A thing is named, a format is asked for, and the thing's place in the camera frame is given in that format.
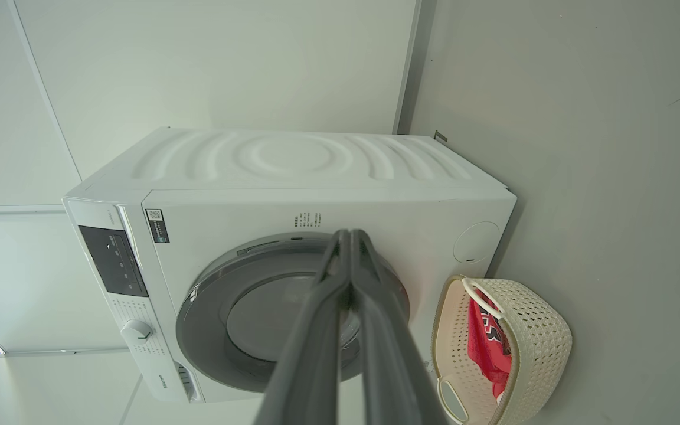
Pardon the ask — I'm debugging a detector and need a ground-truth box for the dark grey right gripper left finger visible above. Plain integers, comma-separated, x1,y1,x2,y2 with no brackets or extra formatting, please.
254,229,351,425

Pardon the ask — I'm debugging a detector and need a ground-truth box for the cream perforated laundry basket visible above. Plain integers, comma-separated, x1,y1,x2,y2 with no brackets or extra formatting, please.
431,274,573,425

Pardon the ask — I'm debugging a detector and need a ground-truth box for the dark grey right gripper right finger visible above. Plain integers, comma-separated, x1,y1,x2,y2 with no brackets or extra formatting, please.
350,228,450,425

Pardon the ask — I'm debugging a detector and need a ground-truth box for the red jersey with white stripes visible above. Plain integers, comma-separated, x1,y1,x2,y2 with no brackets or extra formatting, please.
467,289,513,403

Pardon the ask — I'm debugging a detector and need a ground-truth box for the white appliance control knob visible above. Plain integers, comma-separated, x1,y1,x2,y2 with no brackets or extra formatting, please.
120,319,154,346

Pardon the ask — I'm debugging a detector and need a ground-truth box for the black QR code sticker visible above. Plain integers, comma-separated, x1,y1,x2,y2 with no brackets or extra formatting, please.
145,208,170,244

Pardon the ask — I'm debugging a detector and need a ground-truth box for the white front-load washing machine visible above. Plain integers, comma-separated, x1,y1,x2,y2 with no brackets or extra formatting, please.
61,127,518,405

